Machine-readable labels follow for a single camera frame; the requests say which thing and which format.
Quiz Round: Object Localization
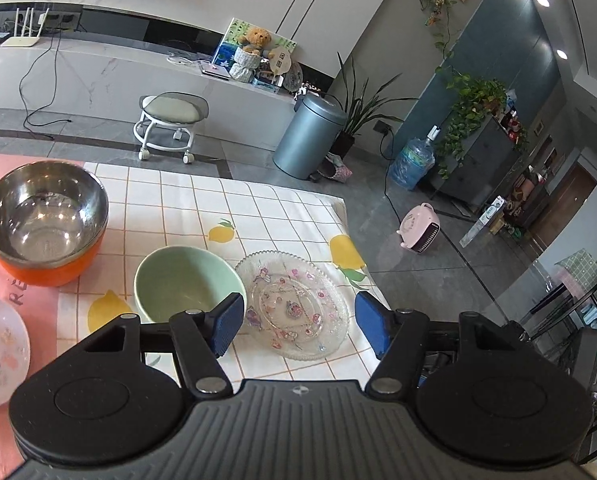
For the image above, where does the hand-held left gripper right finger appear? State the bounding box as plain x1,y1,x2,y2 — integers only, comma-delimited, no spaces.
354,290,524,398

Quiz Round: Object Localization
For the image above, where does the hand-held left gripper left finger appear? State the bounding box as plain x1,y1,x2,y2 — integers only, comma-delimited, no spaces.
73,291,246,397

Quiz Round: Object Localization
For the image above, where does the clear floral glass plate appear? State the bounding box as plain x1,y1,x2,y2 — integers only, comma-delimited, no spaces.
234,251,351,362

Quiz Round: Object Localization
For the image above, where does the green ceramic bowl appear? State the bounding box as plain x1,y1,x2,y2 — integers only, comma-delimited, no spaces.
133,245,248,325

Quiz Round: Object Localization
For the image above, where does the orange bowl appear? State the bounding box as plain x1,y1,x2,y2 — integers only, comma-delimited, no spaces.
0,235,104,288

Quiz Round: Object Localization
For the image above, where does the green checked cloth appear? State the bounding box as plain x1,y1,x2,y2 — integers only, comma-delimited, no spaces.
553,249,597,286

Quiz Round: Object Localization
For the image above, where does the pink fan heater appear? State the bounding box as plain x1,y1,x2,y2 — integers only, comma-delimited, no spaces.
397,202,441,253

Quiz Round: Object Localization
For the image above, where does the lemon print checked tablecloth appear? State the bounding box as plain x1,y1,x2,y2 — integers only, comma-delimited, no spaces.
56,160,394,396

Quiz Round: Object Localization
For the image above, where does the brown wooden door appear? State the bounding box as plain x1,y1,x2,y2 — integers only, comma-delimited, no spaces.
538,165,597,261

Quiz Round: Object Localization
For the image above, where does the blue water jug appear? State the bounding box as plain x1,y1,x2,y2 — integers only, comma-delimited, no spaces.
388,127,436,191

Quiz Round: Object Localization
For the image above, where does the long-leaf potted plant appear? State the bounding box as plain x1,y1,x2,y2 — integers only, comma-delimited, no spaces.
328,50,419,161

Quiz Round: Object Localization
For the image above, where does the pink placemat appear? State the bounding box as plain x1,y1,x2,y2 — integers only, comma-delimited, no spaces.
0,152,86,476

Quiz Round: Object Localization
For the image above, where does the dark grey cabinet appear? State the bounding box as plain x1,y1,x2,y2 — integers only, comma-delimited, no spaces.
431,115,521,211

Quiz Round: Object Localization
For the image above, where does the grey metal trash can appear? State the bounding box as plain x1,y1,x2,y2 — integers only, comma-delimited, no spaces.
272,94,349,181

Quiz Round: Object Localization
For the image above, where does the white rolling stool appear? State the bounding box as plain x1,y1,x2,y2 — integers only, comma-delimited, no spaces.
132,91,210,164

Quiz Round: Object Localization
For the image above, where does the green pothos plant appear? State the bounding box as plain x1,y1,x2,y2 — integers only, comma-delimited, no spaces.
433,67,509,181

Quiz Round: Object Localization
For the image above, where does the white flat box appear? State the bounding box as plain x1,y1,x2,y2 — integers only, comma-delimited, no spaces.
201,62,232,81

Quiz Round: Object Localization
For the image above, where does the blue patterned decorative plate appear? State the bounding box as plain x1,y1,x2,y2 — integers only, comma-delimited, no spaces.
283,62,304,93

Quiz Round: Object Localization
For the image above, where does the green painted canvas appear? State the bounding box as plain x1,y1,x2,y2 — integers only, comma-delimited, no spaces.
213,16,298,68

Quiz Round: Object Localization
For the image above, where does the beige hand fan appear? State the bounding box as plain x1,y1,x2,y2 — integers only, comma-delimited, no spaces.
268,42,295,78

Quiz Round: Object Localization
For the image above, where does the brown teddy bear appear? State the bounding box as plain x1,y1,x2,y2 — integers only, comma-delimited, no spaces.
238,27,274,57

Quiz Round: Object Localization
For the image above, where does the white router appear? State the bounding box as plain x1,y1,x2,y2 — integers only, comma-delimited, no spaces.
1,7,46,48

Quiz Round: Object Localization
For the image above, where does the black cable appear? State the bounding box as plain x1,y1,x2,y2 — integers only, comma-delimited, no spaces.
18,30,74,133

